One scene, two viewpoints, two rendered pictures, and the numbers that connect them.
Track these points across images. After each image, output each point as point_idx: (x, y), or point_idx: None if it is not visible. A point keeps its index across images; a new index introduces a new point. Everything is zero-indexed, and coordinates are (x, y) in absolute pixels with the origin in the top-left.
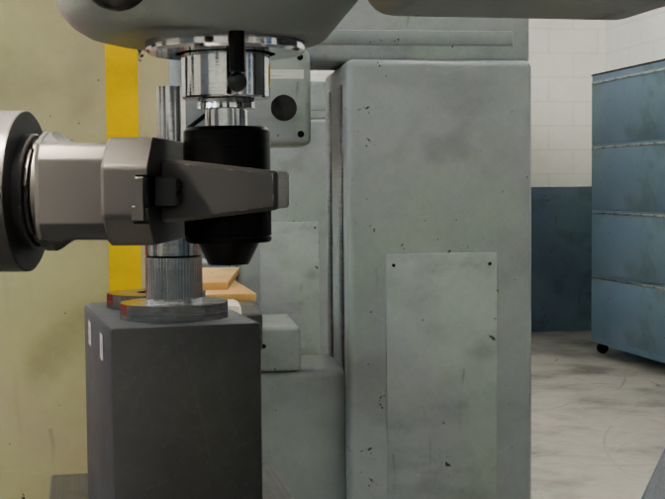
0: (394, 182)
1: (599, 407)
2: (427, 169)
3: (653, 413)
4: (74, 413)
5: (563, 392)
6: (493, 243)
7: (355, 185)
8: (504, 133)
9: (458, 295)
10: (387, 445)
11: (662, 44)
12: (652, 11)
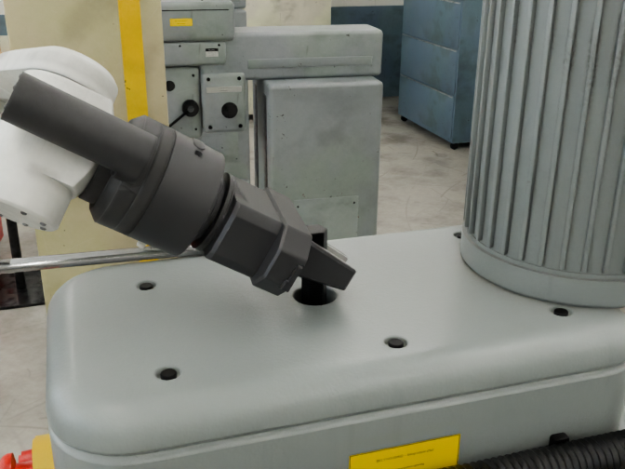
0: (299, 159)
1: (403, 177)
2: (318, 150)
3: (433, 182)
4: None
5: (381, 162)
6: (356, 190)
7: (275, 162)
8: (365, 127)
9: (335, 221)
10: None
11: None
12: None
